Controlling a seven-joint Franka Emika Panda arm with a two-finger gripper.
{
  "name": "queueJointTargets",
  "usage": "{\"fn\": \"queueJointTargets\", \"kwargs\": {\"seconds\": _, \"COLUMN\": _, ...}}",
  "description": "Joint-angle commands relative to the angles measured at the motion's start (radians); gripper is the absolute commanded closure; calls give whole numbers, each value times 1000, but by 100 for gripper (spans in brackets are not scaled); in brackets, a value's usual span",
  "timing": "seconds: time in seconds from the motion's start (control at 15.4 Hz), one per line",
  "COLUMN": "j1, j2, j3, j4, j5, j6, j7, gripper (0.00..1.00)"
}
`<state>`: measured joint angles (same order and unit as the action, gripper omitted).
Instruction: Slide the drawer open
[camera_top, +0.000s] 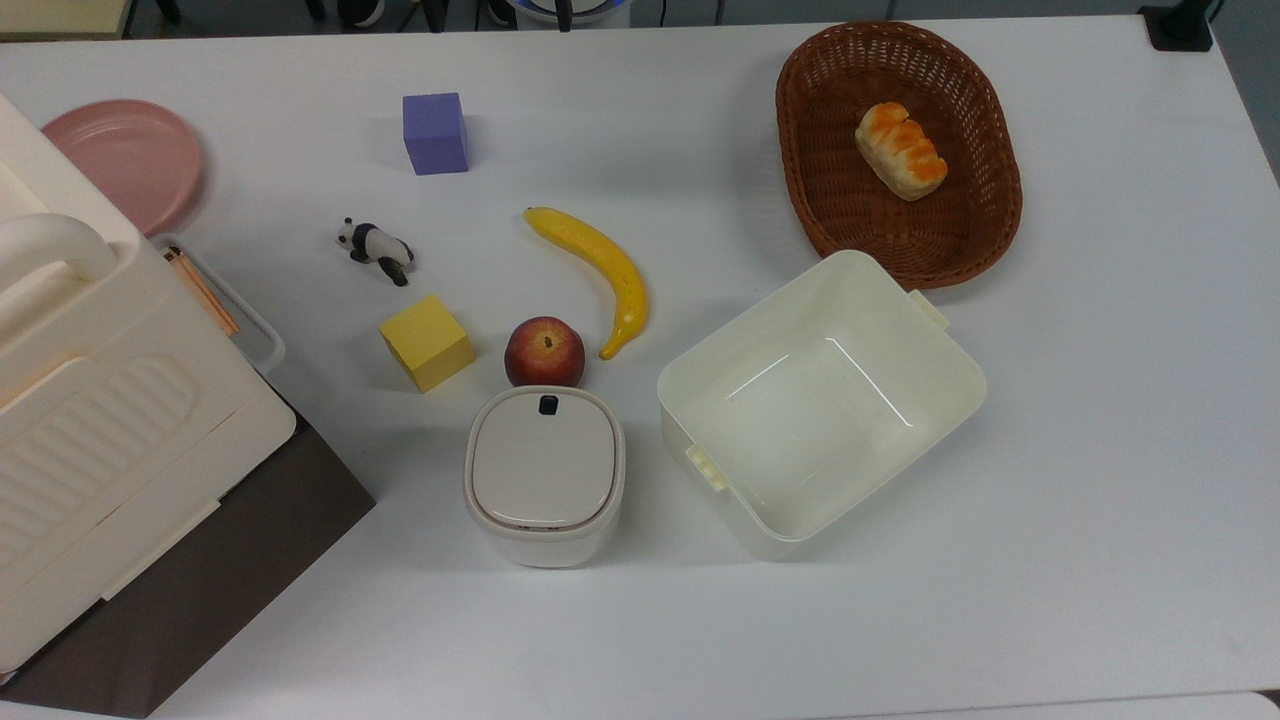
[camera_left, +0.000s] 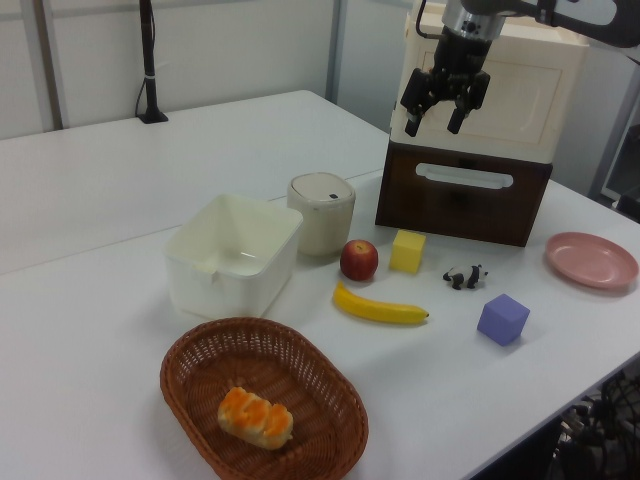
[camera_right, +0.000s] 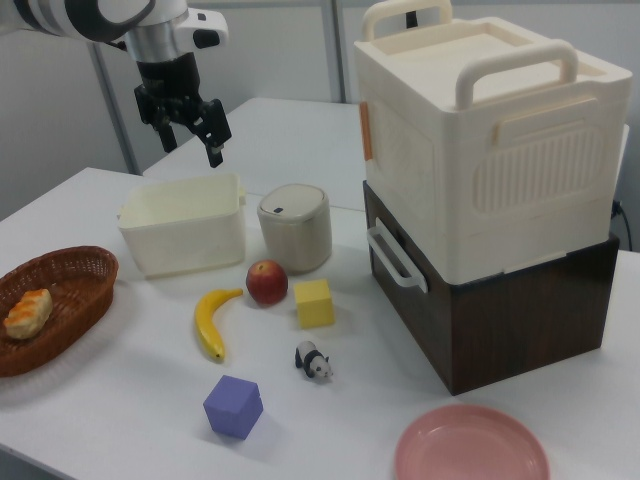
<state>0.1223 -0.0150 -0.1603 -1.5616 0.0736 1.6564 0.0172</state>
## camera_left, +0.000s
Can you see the red apple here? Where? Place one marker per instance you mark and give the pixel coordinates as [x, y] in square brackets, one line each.
[359, 260]

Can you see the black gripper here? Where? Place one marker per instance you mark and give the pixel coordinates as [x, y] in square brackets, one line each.
[460, 60]

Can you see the orange glazed bread loaf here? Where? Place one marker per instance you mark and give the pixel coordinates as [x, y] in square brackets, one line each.
[255, 417]

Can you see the yellow banana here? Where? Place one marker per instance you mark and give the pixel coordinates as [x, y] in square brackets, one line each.
[370, 307]

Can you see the pink plastic plate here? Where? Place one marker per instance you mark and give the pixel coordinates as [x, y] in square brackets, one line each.
[590, 260]

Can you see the black pole with clamp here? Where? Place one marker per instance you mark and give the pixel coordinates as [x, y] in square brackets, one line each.
[149, 60]

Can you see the small panda toy figure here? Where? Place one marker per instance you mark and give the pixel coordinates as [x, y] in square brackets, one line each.
[462, 277]

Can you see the purple foam cube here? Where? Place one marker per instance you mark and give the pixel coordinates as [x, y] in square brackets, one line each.
[500, 322]

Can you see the yellow foam cube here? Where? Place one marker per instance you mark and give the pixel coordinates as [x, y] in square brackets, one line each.
[406, 255]

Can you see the small beige lidded trash can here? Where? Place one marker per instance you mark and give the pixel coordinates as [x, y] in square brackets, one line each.
[325, 225]

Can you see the black equipment box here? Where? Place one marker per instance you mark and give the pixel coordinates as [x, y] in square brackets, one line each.
[629, 210]

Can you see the brown wicker basket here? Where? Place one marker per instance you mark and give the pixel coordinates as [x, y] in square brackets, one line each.
[310, 400]

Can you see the white square plastic bin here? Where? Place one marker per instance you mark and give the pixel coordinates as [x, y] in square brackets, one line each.
[225, 295]

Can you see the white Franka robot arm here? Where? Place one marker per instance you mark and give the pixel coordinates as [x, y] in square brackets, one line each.
[575, 12]

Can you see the cream plastic storage box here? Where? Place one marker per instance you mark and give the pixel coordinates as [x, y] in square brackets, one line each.
[525, 100]

